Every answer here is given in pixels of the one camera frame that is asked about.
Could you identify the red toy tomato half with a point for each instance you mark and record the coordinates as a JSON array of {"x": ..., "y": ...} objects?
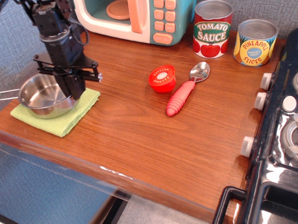
[{"x": 163, "y": 79}]

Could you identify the teal toy microwave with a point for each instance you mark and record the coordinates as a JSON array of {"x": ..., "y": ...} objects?
[{"x": 158, "y": 22}]

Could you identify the black toy stove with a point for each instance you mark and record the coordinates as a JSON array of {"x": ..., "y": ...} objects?
[{"x": 272, "y": 177}]

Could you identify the spoon with pink handle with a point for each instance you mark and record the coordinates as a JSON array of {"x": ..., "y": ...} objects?
[{"x": 198, "y": 73}]

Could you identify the pineapple slices can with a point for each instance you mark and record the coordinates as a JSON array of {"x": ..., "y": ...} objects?
[{"x": 255, "y": 42}]

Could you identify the tomato sauce can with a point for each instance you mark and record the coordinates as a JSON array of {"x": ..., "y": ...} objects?
[{"x": 212, "y": 25}]

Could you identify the small stainless steel pot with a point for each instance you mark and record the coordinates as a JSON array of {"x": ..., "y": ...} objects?
[{"x": 42, "y": 97}]

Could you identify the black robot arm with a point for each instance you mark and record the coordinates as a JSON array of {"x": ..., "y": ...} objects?
[{"x": 42, "y": 34}]

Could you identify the white stove knob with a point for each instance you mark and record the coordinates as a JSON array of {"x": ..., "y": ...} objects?
[
  {"x": 266, "y": 80},
  {"x": 247, "y": 145},
  {"x": 260, "y": 100}
]

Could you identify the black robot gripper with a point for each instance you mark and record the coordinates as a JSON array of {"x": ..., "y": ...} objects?
[{"x": 65, "y": 52}]

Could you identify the green folded cloth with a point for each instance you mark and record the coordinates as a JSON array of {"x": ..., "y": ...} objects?
[{"x": 62, "y": 125}]

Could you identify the white round stove button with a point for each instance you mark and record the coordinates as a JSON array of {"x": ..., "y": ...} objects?
[{"x": 289, "y": 103}]

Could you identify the black oven door handle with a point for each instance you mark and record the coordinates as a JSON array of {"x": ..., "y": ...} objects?
[{"x": 228, "y": 193}]

